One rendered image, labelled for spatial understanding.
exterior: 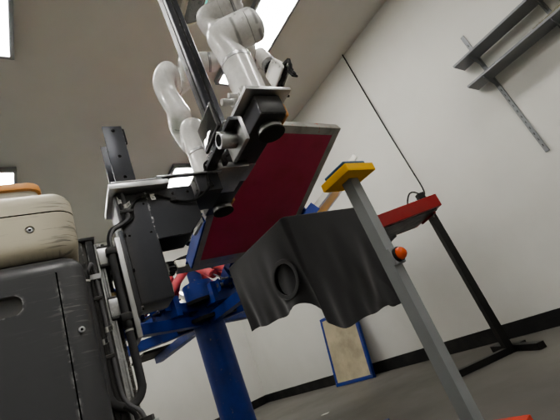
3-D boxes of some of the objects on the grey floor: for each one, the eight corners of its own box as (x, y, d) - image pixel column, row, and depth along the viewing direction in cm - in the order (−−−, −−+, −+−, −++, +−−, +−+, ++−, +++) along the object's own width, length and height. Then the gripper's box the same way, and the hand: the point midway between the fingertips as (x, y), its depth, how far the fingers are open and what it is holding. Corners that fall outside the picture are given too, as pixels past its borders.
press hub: (300, 455, 210) (224, 240, 256) (239, 495, 186) (167, 249, 232) (267, 457, 239) (204, 262, 285) (210, 491, 214) (152, 273, 261)
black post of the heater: (503, 347, 266) (420, 202, 308) (553, 343, 220) (447, 173, 261) (431, 381, 256) (354, 226, 298) (467, 385, 210) (370, 201, 251)
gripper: (284, 48, 163) (306, 67, 154) (271, 85, 173) (290, 105, 164) (271, 46, 159) (292, 65, 149) (257, 83, 169) (276, 104, 160)
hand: (289, 85), depth 157 cm, fingers open, 8 cm apart
